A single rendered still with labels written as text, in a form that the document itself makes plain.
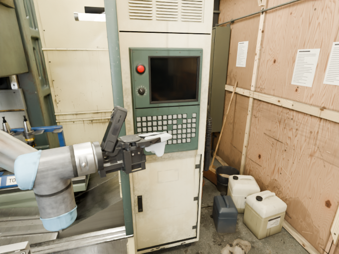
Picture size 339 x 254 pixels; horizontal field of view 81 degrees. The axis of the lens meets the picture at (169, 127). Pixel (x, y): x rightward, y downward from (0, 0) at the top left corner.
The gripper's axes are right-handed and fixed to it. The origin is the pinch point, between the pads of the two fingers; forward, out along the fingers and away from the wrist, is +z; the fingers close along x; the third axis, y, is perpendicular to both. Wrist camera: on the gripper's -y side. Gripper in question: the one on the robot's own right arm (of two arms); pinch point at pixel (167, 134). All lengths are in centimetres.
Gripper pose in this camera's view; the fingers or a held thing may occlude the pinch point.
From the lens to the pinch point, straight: 57.1
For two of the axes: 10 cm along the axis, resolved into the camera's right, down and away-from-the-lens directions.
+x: 4.7, 1.6, -8.7
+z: 8.8, -1.5, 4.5
